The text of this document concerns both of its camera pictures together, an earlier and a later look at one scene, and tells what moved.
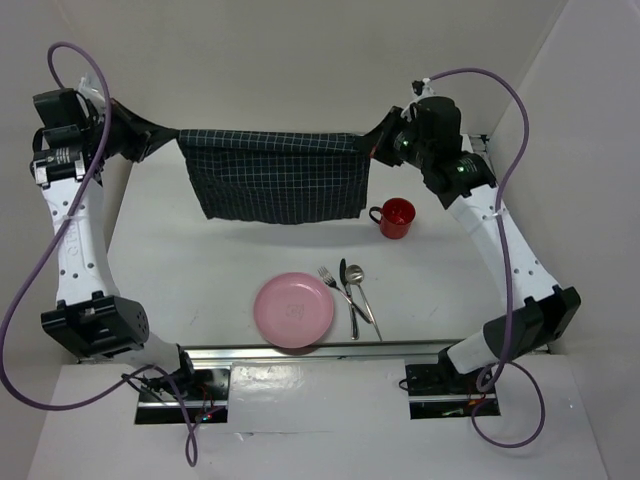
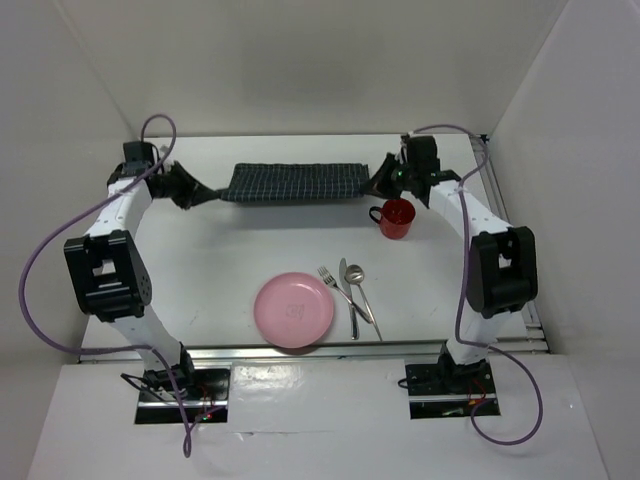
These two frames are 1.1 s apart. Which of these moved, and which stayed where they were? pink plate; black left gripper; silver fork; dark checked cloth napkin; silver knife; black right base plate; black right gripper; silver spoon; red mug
Moved: dark checked cloth napkin; black right gripper; black left gripper
Stayed: silver spoon; silver knife; red mug; pink plate; silver fork; black right base plate
